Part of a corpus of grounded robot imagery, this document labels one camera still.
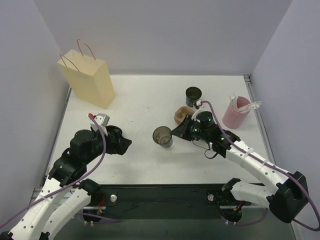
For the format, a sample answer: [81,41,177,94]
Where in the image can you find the dark translucent cup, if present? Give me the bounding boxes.
[185,86,202,108]
[152,126,173,149]

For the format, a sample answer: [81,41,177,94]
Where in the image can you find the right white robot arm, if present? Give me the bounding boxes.
[171,111,309,223]

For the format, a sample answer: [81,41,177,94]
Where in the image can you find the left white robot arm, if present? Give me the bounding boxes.
[0,126,132,240]

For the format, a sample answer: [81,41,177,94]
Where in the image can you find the stack of black cup lids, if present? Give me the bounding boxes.
[106,125,123,139]

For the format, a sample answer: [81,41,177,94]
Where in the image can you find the brown cardboard cup carrier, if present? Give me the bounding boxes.
[174,106,195,124]

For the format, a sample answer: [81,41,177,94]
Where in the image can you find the pink cylindrical utensil holder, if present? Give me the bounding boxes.
[222,96,251,129]

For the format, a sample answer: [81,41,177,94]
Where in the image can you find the white plastic cutlery piece upright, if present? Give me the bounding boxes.
[229,92,238,111]

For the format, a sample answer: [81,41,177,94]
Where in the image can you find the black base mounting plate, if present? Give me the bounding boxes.
[86,183,240,220]

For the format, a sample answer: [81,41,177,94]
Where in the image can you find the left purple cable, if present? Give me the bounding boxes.
[0,116,121,225]

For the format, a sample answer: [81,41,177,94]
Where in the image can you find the purple cable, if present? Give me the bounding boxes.
[0,116,121,225]
[196,99,320,231]

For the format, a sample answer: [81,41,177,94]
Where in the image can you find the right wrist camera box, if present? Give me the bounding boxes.
[191,109,201,122]

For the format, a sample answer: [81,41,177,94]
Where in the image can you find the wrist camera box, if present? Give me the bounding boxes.
[191,109,201,122]
[94,113,110,128]

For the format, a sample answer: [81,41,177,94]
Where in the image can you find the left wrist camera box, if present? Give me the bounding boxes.
[94,113,110,128]

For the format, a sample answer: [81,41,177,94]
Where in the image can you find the beige paper bag with handles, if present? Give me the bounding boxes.
[57,38,116,109]

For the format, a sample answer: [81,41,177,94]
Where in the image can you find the aluminium frame rail front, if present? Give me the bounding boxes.
[27,186,298,210]

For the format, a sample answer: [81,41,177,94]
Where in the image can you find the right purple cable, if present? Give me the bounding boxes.
[196,99,320,231]

